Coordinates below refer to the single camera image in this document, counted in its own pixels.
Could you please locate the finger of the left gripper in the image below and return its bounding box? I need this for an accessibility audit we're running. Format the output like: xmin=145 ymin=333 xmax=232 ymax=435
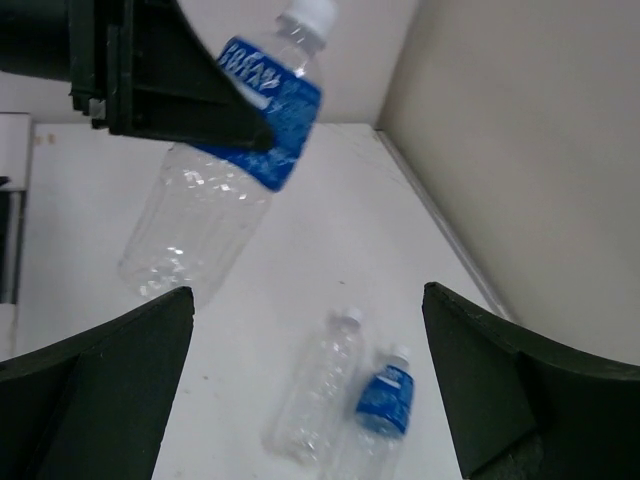
xmin=107 ymin=1 xmax=273 ymax=151

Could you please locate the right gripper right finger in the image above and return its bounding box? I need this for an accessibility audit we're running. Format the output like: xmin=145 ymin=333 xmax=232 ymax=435
xmin=422 ymin=282 xmax=639 ymax=479

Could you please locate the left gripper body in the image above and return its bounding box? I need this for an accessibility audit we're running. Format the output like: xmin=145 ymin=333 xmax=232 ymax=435
xmin=1 ymin=1 xmax=130 ymax=130

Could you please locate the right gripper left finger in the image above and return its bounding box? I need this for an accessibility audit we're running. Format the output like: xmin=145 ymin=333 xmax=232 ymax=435
xmin=1 ymin=287 xmax=194 ymax=479

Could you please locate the blue label bottle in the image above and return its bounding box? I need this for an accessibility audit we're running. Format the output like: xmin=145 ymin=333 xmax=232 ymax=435
xmin=118 ymin=1 xmax=338 ymax=305
xmin=324 ymin=344 xmax=417 ymax=480

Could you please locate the clear white cap bottle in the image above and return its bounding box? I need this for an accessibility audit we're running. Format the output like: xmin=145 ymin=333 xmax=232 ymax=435
xmin=263 ymin=307 xmax=365 ymax=466

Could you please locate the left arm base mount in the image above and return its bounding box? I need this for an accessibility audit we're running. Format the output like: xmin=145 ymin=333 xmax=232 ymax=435
xmin=1 ymin=112 xmax=33 ymax=305

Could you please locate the aluminium rail back edge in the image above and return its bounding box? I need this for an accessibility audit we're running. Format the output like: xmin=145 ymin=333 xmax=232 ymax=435
xmin=375 ymin=129 xmax=518 ymax=323

